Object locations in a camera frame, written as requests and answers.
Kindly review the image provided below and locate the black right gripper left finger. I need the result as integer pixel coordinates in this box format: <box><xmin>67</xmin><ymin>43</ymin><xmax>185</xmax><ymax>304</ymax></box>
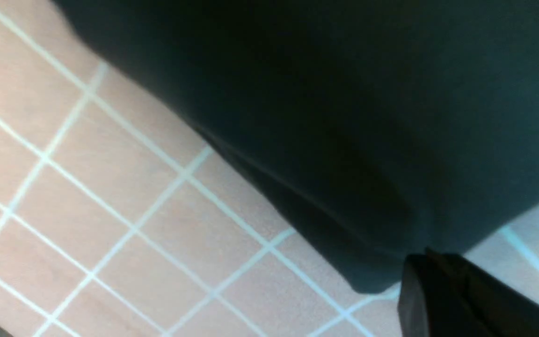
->
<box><xmin>397</xmin><ymin>251</ymin><xmax>499</xmax><ymax>337</ymax></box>

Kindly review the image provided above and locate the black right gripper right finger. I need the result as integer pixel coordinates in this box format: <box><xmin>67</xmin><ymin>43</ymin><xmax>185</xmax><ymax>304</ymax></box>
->
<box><xmin>445</xmin><ymin>254</ymin><xmax>539</xmax><ymax>337</ymax></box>

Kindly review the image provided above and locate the dark gray long-sleeve top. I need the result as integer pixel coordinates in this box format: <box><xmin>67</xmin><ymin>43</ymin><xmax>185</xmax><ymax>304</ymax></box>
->
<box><xmin>54</xmin><ymin>0</ymin><xmax>539</xmax><ymax>294</ymax></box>

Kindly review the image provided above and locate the pink checkered tablecloth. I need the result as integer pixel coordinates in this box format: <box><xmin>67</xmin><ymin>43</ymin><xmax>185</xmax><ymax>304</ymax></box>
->
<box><xmin>0</xmin><ymin>0</ymin><xmax>539</xmax><ymax>337</ymax></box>

